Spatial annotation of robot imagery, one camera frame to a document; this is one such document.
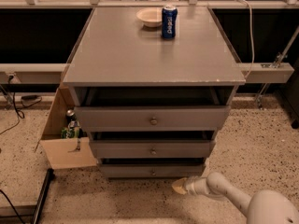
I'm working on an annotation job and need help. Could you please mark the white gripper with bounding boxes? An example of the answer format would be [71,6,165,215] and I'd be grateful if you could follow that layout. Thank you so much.
[172,176,209,196]

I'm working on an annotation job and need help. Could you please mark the grey bottom drawer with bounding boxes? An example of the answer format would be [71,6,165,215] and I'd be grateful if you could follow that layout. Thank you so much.
[99,158,206,178]

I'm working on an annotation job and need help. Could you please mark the grey drawer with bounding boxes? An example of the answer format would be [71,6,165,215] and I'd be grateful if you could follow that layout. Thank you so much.
[75,105,230,132]
[99,158,206,178]
[90,131,215,159]

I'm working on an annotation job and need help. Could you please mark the grey top drawer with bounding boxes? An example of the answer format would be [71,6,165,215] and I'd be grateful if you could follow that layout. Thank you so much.
[75,105,230,132]

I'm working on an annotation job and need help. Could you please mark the grey middle drawer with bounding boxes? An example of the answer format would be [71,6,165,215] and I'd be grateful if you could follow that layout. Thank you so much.
[90,131,215,159]

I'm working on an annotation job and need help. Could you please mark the grey drawer cabinet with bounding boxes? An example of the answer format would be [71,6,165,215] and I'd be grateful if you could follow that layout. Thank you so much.
[62,5,247,180]

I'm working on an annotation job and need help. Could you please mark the cardboard box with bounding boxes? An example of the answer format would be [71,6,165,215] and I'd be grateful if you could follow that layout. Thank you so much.
[40,87,96,170]

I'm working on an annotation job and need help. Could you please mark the green packet in box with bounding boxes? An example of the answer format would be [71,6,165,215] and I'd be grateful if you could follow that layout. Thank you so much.
[61,127,79,139]

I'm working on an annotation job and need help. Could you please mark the can in box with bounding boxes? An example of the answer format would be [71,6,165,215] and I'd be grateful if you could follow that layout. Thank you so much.
[65,109,77,122]

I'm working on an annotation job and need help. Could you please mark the blue Pepsi can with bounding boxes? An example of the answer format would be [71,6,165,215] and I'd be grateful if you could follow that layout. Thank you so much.
[162,5,178,39]

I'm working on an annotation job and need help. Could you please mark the white bowl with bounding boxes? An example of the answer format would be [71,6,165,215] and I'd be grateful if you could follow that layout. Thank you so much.
[136,7,162,28]

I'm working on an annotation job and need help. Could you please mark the black floor rail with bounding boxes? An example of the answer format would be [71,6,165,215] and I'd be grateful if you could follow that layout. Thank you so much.
[31,168,55,224]

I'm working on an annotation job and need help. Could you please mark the white cable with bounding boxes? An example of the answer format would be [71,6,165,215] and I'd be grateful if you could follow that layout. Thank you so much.
[234,0,256,79]

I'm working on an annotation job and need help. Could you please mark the black floor cable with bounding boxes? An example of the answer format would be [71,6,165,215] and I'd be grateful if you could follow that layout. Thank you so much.
[0,74,43,136]

